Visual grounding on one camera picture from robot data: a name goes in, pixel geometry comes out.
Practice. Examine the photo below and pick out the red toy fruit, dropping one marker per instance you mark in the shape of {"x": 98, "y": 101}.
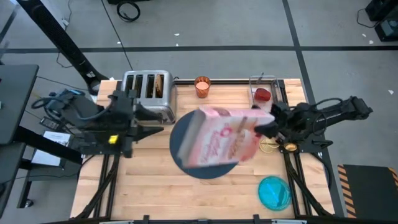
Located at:
{"x": 262, "y": 95}

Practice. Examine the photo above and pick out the pink strawberry cereal box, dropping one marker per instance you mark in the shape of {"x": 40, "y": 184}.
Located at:
{"x": 217, "y": 140}

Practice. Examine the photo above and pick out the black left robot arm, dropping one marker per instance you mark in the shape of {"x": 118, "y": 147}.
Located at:
{"x": 90, "y": 119}

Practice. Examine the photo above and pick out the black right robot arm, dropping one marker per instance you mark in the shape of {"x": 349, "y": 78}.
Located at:
{"x": 339, "y": 112}

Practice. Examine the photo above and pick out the clear plastic bin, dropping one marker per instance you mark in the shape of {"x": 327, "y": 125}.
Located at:
{"x": 275, "y": 90}

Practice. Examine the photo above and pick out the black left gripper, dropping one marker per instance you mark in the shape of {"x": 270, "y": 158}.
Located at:
{"x": 129, "y": 124}

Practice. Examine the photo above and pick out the silver four-slot toaster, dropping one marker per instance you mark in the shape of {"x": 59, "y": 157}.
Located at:
{"x": 146, "y": 105}

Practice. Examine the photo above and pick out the orange glass cup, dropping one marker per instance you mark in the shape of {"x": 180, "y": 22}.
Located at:
{"x": 202, "y": 87}

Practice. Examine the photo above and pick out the black hazard-striped mat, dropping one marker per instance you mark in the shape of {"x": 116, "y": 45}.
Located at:
{"x": 370, "y": 189}

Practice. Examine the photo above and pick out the black equipment case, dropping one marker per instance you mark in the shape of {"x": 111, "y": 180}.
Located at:
{"x": 387, "y": 31}
{"x": 382, "y": 7}

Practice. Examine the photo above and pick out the black desk top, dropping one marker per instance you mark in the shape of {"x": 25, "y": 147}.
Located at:
{"x": 17, "y": 102}

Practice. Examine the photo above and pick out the white paper sheet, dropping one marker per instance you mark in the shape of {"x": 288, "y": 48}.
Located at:
{"x": 46, "y": 155}

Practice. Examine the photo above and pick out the black power adapter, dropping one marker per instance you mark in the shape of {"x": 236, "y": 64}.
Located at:
{"x": 51, "y": 124}

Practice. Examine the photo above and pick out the dark round woven placemat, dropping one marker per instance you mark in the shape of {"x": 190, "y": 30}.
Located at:
{"x": 205, "y": 172}

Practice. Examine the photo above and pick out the yellow tag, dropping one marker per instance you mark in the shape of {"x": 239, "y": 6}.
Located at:
{"x": 113, "y": 139}

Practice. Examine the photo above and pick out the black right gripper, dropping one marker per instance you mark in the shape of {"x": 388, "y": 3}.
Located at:
{"x": 286, "y": 119}

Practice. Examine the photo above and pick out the teal glass plate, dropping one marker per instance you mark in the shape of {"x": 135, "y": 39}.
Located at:
{"x": 273, "y": 193}

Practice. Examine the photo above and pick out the black desk leg frame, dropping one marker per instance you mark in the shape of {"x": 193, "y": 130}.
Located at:
{"x": 46, "y": 144}

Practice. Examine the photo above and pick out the black metal table frame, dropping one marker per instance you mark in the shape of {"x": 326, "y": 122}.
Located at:
{"x": 217, "y": 81}

